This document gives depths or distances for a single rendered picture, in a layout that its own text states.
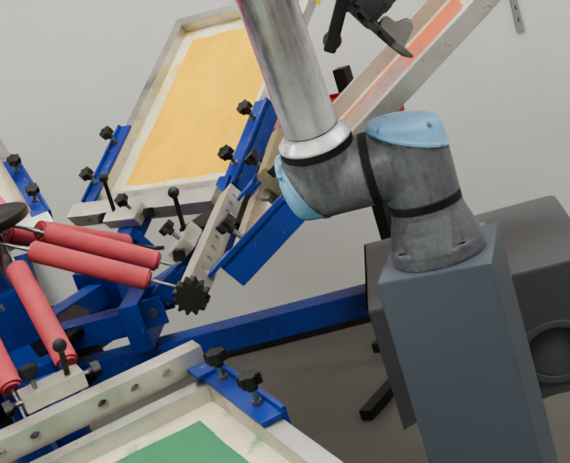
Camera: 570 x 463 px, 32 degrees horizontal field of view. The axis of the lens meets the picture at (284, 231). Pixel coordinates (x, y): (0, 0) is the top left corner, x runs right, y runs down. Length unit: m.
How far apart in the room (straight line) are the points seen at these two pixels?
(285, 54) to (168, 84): 1.90
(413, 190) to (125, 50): 2.92
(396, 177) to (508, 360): 0.33
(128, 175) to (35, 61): 1.41
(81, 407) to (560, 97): 2.88
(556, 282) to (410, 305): 0.64
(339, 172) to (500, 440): 0.50
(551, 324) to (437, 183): 0.73
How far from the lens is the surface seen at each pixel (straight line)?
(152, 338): 2.40
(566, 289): 2.17
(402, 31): 1.93
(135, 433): 1.93
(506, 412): 1.65
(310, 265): 4.48
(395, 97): 1.95
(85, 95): 4.42
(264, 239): 2.01
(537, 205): 2.52
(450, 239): 1.56
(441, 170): 1.54
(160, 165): 3.07
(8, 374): 2.16
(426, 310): 1.58
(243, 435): 1.80
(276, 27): 1.45
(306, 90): 1.49
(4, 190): 3.35
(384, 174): 1.53
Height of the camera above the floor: 1.75
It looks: 16 degrees down
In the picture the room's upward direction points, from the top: 18 degrees counter-clockwise
